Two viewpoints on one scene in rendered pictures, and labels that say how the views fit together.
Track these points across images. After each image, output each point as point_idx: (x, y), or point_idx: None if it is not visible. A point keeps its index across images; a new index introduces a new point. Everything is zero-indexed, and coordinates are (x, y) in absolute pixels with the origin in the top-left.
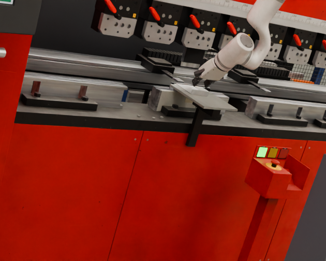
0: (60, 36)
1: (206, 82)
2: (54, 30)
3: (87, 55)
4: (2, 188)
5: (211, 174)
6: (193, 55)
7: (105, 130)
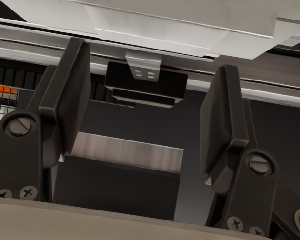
0: (295, 126)
1: (79, 105)
2: None
3: None
4: None
5: None
6: (117, 208)
7: None
